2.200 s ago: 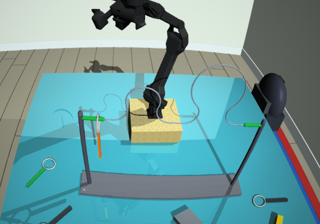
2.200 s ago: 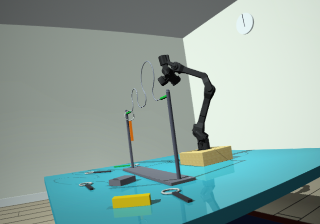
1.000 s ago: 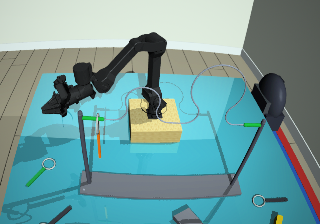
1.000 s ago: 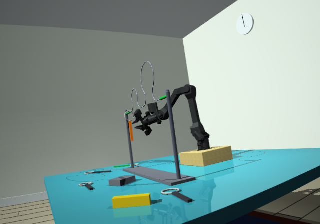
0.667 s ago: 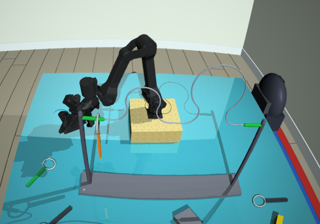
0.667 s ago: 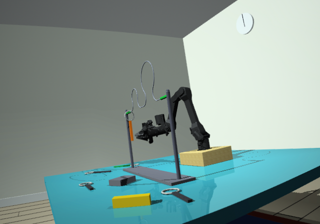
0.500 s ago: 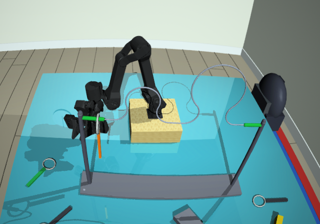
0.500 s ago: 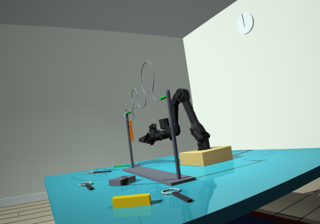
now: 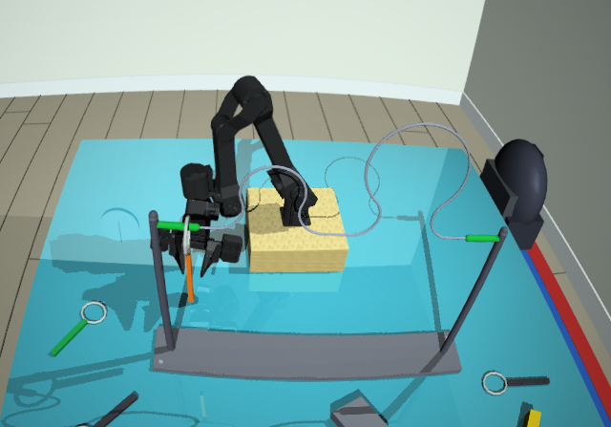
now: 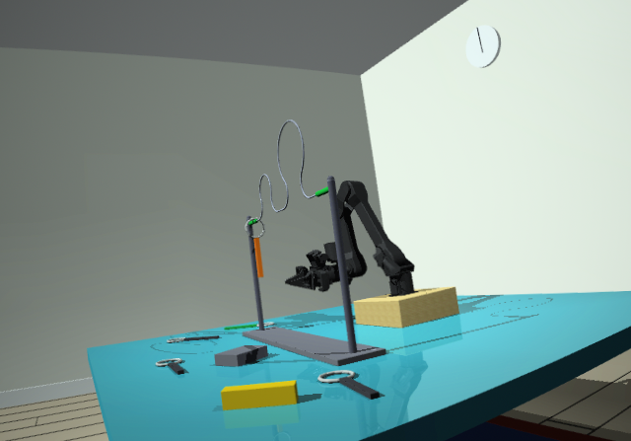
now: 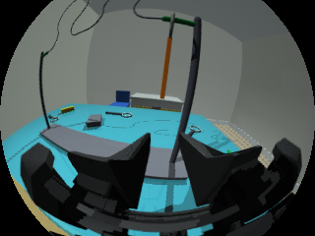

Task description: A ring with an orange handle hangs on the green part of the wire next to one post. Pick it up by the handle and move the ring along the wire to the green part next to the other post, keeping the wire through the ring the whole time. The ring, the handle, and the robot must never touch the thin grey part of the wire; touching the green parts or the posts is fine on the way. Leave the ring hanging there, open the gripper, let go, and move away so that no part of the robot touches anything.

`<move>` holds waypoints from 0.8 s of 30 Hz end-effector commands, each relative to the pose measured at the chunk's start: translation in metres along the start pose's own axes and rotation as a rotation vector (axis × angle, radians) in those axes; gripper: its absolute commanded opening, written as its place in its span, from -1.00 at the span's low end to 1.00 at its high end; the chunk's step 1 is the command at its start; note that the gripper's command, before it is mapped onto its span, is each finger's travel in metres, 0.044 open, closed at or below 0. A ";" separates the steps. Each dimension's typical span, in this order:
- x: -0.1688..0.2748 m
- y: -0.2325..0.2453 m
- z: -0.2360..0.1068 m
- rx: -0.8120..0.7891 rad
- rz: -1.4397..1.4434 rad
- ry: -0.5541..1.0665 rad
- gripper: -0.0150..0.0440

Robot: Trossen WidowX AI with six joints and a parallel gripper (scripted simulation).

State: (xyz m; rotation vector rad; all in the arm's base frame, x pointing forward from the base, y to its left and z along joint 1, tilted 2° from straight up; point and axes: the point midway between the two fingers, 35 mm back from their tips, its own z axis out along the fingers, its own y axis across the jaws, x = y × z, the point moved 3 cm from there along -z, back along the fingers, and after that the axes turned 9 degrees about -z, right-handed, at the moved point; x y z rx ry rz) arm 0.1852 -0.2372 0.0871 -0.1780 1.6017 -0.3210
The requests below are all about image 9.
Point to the white ring with green handle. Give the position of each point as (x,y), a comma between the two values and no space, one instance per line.
(78,327)

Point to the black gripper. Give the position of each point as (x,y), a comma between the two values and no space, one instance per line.
(228,250)

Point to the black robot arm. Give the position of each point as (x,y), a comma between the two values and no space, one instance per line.
(196,179)

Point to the silver loop with black handle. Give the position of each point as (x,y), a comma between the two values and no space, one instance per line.
(117,411)
(515,382)

